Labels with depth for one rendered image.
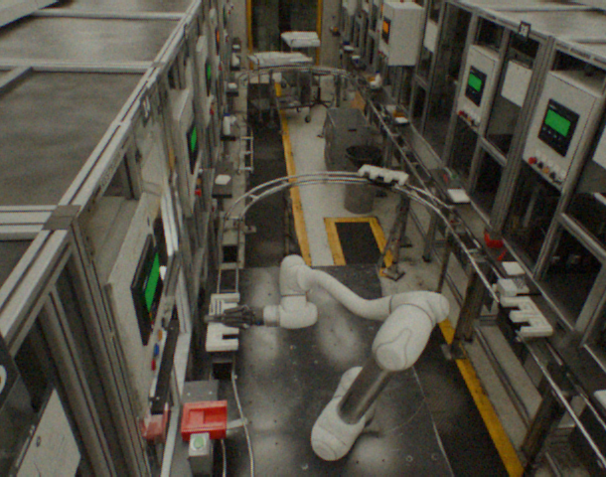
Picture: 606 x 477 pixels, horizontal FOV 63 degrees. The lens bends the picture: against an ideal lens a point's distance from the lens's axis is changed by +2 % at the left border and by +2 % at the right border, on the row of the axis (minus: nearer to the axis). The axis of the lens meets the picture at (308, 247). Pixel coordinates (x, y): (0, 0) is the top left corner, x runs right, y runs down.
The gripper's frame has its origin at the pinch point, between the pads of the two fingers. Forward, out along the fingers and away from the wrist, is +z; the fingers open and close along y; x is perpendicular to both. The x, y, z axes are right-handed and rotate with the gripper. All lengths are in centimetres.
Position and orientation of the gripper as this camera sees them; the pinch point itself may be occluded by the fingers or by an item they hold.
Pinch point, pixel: (214, 318)
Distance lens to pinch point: 199.9
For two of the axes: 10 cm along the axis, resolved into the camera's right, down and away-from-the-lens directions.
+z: -10.0, 0.3, -0.9
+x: 0.9, 5.5, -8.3
